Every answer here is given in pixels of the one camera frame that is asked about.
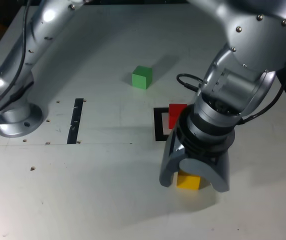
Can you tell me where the black tape strip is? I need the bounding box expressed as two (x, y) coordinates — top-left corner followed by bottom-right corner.
(66, 98), (84, 145)

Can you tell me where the yellow cube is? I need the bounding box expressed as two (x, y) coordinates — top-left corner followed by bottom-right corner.
(176, 169), (201, 191)

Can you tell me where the red cube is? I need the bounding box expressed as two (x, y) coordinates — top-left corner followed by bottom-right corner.
(168, 103), (188, 130)

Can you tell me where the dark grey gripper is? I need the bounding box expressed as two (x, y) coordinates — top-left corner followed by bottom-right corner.
(158, 133), (231, 194)

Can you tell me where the black tape square outline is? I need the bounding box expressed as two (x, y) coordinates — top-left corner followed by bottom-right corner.
(153, 106), (174, 142)

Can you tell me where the green cube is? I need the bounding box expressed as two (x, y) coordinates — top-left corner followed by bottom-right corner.
(131, 65), (154, 90)

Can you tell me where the black cable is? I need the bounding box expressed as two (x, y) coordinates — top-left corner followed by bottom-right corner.
(0, 0), (286, 126)

